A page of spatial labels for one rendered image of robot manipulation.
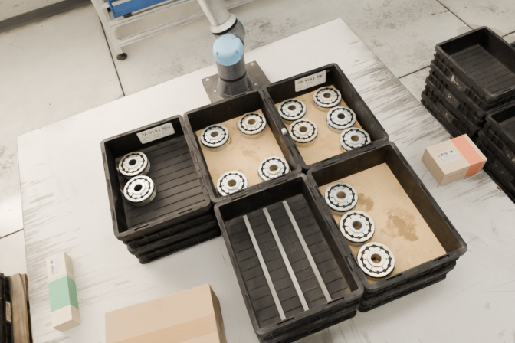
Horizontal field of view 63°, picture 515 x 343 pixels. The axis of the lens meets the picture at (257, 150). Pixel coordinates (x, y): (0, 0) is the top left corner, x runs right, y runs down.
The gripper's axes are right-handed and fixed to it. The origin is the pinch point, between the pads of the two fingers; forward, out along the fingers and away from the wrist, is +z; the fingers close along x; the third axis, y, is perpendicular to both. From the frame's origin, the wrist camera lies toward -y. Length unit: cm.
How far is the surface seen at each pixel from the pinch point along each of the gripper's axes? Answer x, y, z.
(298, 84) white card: -25.2, 29.9, 20.3
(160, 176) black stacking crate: -84, 42, 22
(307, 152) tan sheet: -34, 55, 26
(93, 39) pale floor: -122, -172, 102
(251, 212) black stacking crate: -60, 69, 24
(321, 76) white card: -15.9, 30.2, 21.2
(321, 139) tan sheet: -27, 52, 26
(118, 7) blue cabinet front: -88, -140, 66
